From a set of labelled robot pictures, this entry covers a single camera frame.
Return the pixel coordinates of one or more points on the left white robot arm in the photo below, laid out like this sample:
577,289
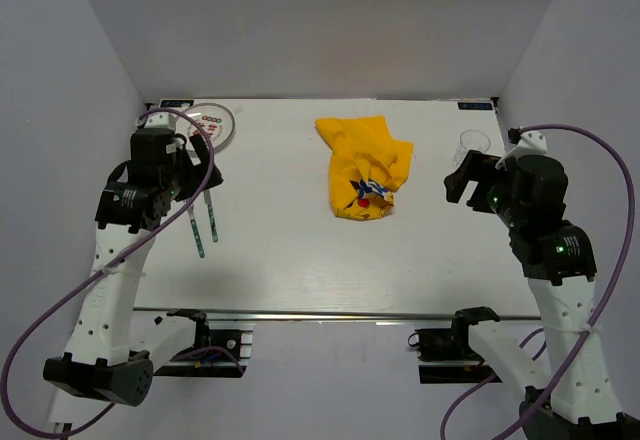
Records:
100,362

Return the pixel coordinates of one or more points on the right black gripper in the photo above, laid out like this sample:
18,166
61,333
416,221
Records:
456,181

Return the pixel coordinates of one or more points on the blue table label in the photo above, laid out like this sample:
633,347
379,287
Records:
176,103
475,106

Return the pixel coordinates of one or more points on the knife with teal handle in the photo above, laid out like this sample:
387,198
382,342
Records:
211,215

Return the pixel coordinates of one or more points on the left blue table label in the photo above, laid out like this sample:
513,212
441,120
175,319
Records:
176,103

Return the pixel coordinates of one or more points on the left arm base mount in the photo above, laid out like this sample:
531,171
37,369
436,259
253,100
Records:
221,348

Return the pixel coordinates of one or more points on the clear drinking glass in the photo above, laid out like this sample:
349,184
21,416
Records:
470,140

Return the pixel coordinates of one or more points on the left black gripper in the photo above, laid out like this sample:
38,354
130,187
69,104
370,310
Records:
202,153

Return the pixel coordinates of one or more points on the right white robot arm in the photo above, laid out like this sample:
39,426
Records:
574,398

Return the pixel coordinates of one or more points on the yellow Pikachu cloth placemat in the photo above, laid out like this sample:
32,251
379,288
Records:
367,166

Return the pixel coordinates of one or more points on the round patterned plate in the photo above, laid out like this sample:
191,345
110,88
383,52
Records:
217,120

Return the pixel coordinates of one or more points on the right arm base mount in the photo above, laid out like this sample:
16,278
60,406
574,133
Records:
442,362

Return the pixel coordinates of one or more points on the right blue table label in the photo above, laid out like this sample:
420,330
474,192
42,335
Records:
475,106

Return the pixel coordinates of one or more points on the fork with teal handle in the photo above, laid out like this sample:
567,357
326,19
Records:
195,231

